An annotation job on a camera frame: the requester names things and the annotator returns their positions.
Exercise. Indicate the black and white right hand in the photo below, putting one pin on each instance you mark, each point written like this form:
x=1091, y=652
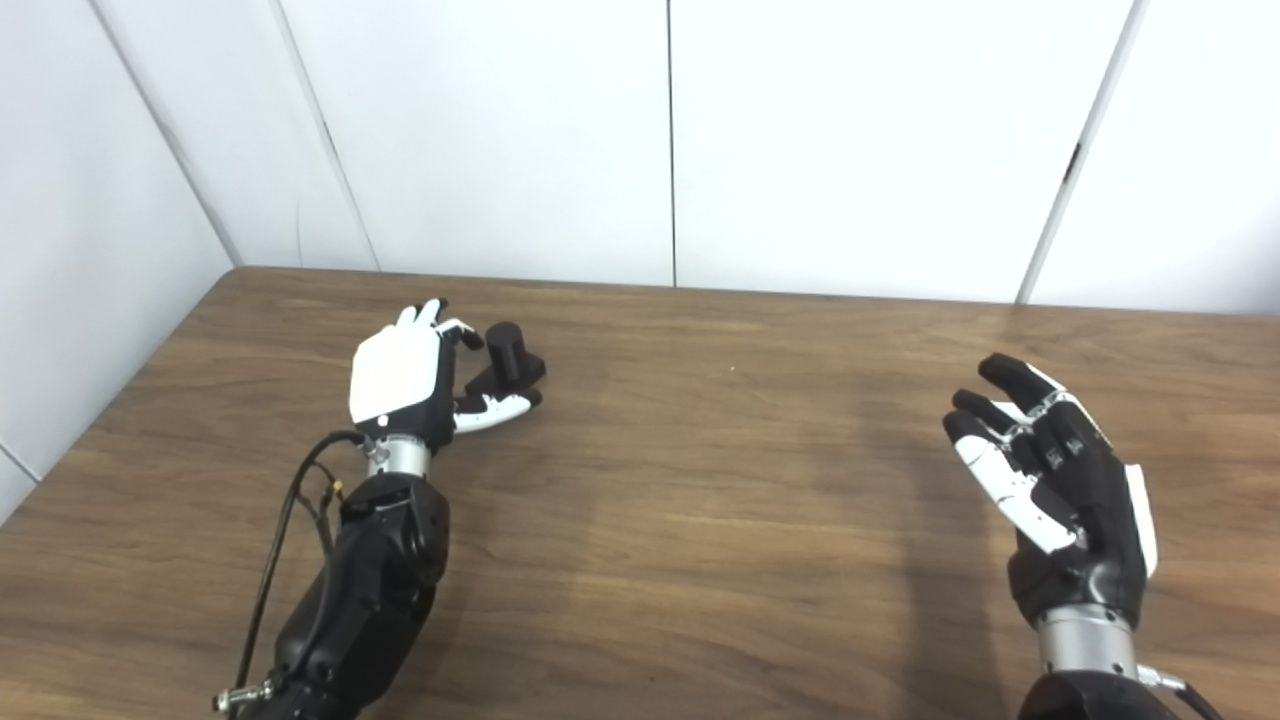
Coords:
x=1095, y=540

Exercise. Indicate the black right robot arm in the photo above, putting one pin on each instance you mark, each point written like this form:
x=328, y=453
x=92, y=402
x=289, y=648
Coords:
x=1085, y=650

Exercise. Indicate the black and white left hand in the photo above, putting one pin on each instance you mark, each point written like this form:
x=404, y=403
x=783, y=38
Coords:
x=395, y=370

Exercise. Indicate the black peg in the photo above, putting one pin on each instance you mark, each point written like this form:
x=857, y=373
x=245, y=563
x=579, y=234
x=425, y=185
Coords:
x=505, y=355

